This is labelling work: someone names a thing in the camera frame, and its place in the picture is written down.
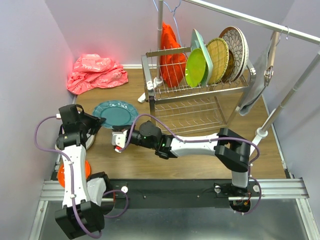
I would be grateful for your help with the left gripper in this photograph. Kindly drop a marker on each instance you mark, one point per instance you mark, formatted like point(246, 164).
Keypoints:
point(97, 122)

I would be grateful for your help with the teal scalloped plate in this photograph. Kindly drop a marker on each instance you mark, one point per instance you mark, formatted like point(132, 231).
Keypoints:
point(116, 113)

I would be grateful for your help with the white ringed grey plate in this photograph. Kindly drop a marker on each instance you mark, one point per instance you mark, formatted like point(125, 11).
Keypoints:
point(90, 140)

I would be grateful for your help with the orange plate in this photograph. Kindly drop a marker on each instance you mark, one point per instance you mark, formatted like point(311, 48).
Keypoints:
point(61, 173)

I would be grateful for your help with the lime green plate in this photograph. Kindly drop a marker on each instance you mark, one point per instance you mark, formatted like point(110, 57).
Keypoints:
point(195, 68)

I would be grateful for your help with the pale blue rectangular dish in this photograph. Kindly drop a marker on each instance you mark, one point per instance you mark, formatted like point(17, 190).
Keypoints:
point(197, 42)

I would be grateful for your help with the woven bamboo tray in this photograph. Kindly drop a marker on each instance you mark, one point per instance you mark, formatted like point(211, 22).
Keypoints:
point(219, 54)

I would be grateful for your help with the yellow patterned dark plate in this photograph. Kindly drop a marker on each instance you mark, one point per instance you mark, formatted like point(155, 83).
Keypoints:
point(229, 68)

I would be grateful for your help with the large floral brown-rim plate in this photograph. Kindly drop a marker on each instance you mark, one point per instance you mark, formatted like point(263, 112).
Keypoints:
point(245, 56)

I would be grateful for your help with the small floral brown-rim plate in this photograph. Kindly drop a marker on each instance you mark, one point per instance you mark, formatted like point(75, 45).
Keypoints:
point(234, 40)

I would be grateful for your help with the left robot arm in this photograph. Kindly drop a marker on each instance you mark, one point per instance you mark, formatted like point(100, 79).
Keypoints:
point(81, 212)

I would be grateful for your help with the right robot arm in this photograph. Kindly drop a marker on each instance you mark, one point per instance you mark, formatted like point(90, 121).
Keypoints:
point(230, 148)

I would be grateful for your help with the steel two-tier dish rack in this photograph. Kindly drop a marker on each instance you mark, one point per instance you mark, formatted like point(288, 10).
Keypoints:
point(188, 110)

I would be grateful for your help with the pink plastic bag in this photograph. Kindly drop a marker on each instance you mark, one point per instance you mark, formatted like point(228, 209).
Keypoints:
point(91, 71)

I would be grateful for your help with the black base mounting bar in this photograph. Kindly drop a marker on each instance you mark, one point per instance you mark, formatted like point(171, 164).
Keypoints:
point(182, 193)

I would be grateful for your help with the orange cloth on hanger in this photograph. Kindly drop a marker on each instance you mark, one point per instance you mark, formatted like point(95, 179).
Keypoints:
point(172, 66)

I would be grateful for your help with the grey hanging towel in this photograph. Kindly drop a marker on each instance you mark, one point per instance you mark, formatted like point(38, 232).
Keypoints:
point(257, 89)

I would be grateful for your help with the wooden clip hanger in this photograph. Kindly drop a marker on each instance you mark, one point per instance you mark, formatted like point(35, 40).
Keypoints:
point(269, 72)

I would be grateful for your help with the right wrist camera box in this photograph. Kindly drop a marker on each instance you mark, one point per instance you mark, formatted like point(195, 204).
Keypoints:
point(119, 140)

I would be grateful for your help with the blue wire hanger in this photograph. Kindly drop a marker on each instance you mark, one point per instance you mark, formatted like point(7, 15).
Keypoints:
point(173, 11)

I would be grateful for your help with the white clothes rack frame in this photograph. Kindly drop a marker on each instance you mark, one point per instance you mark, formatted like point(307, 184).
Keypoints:
point(251, 19)

